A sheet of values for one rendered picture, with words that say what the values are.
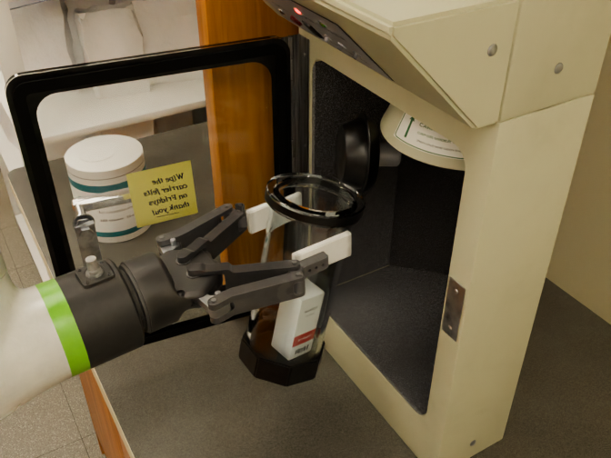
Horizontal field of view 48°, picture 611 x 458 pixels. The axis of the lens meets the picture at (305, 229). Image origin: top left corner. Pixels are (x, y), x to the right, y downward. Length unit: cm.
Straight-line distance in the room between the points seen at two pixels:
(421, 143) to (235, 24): 27
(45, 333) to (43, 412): 166
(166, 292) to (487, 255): 30
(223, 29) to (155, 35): 101
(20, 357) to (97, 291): 8
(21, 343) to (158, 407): 36
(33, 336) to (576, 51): 51
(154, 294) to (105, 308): 5
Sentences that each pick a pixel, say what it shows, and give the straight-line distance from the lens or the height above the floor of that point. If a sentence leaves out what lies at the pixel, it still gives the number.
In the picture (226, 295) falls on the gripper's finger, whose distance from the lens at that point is 65.
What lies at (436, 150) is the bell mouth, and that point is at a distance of 68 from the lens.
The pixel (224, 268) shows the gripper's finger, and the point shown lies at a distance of 67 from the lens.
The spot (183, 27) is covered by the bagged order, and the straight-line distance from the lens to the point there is 185.
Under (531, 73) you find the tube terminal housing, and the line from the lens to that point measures 57.
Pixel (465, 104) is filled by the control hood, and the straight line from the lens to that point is 53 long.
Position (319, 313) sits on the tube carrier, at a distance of 76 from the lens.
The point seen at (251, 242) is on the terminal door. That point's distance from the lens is 90.
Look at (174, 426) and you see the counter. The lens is 93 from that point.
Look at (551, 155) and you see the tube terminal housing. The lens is 64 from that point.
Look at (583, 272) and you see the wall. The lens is 117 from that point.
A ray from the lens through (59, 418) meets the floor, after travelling 225.
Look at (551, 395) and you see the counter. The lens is 100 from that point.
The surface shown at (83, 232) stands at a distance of 81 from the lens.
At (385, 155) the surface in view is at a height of 129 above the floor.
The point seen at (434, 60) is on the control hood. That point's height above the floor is 148.
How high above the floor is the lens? 166
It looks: 36 degrees down
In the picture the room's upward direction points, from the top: straight up
